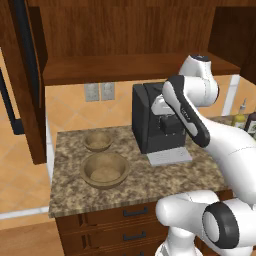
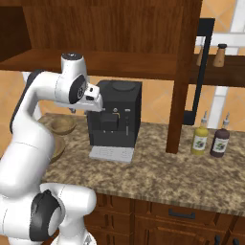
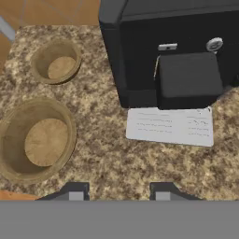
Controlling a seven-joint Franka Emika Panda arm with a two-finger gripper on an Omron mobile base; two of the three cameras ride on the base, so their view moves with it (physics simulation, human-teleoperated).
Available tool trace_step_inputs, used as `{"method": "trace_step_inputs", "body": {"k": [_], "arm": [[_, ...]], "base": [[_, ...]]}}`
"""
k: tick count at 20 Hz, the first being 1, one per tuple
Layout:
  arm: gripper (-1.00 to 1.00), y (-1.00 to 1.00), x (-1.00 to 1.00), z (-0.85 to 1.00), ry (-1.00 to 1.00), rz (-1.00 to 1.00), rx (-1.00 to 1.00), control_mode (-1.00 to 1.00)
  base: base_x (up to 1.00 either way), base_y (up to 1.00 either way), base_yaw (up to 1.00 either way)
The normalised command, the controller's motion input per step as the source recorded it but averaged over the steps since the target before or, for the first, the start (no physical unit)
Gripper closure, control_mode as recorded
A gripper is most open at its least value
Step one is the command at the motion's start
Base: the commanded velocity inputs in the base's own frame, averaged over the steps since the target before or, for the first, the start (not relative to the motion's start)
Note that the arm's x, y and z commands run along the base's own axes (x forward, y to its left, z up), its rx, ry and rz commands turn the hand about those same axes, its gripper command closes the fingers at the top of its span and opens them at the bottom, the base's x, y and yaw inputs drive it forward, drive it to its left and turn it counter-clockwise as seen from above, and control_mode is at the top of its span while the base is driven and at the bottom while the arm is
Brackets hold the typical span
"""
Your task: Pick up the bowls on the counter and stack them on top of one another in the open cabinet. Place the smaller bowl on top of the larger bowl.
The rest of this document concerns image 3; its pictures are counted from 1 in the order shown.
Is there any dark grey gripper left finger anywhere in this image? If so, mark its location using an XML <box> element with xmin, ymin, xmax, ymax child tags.
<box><xmin>36</xmin><ymin>181</ymin><xmax>91</xmax><ymax>202</ymax></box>

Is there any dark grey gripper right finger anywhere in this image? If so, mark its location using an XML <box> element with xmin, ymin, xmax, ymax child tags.
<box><xmin>149</xmin><ymin>181</ymin><xmax>204</xmax><ymax>202</ymax></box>

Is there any large wooden bowl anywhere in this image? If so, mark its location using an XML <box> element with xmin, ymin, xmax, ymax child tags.
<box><xmin>0</xmin><ymin>97</ymin><xmax>77</xmax><ymax>185</ymax></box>

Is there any small wooden bowl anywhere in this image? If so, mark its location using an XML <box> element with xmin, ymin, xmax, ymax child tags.
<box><xmin>30</xmin><ymin>39</ymin><xmax>83</xmax><ymax>86</ymax></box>

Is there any white drip tray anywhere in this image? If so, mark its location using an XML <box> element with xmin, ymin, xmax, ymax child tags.
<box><xmin>125</xmin><ymin>106</ymin><xmax>215</xmax><ymax>148</ymax></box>

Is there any black coffee machine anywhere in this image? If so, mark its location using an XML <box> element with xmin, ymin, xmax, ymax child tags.
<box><xmin>98</xmin><ymin>0</ymin><xmax>239</xmax><ymax>111</ymax></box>

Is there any grey metal bar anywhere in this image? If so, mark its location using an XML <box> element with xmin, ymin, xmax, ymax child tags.
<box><xmin>0</xmin><ymin>16</ymin><xmax>17</xmax><ymax>42</ymax></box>

